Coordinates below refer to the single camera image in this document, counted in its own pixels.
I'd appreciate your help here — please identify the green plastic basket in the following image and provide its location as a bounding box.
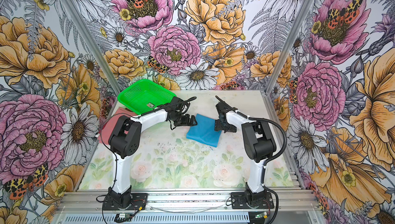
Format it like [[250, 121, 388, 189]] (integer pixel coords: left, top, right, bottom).
[[117, 79, 176, 115]]

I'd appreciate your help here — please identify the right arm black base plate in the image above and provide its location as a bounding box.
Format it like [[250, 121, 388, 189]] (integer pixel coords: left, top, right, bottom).
[[230, 191, 275, 209]]

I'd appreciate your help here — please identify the aluminium corner post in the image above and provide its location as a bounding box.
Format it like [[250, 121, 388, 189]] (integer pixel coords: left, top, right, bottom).
[[265, 0, 314, 95], [60, 0, 122, 95]]

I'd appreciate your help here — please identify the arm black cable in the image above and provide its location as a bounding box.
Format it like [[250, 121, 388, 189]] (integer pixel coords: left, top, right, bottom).
[[215, 95, 288, 224], [98, 96, 198, 194]]

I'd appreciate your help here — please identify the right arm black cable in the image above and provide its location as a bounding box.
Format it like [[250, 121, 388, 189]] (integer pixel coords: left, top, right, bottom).
[[215, 95, 288, 224]]

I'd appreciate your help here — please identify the left aluminium corner post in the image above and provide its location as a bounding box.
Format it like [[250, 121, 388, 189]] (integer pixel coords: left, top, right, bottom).
[[60, 0, 122, 95]]

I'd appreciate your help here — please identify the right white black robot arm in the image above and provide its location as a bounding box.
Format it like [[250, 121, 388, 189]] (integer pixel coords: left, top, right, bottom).
[[215, 102, 277, 208]]

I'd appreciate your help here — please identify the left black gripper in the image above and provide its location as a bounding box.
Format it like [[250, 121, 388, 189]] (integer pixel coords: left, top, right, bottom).
[[170, 111, 197, 127]]

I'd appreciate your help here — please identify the folded red t shirt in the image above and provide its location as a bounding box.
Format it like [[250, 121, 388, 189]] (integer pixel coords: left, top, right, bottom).
[[98, 107, 136, 145]]

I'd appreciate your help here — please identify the aluminium front rail frame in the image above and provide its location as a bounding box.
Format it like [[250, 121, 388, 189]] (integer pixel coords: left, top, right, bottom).
[[52, 188, 325, 224]]

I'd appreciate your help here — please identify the blue t shirt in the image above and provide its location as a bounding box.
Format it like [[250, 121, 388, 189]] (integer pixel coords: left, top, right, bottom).
[[186, 114, 222, 147]]

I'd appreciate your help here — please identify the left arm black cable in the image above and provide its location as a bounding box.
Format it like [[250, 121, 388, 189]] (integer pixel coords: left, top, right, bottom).
[[98, 96, 198, 194]]

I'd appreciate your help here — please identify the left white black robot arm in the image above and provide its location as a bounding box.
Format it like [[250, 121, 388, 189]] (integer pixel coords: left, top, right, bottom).
[[102, 96, 198, 211]]

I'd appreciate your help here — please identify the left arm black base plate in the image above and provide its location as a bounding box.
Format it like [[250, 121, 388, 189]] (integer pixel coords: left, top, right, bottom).
[[103, 192, 148, 211]]

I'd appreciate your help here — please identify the right aluminium corner post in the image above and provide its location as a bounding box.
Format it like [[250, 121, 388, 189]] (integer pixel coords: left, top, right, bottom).
[[265, 0, 314, 95]]

